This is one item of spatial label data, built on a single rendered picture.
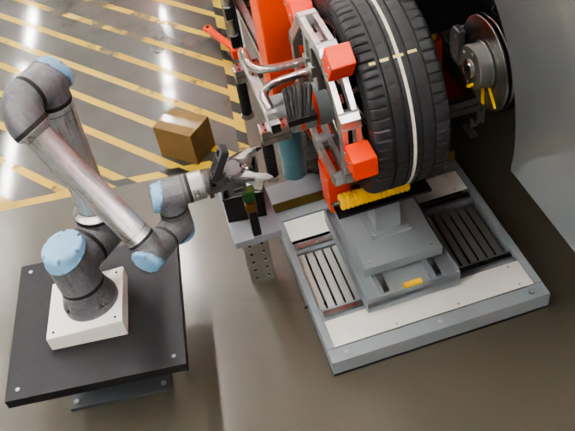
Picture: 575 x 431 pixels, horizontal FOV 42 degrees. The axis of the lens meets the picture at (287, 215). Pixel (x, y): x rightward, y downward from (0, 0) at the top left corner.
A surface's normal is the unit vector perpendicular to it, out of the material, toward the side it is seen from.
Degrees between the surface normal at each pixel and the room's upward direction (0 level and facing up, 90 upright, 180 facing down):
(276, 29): 90
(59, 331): 5
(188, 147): 90
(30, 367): 0
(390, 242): 0
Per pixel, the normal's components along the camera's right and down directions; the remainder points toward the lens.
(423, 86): 0.16, 0.19
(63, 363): -0.14, -0.70
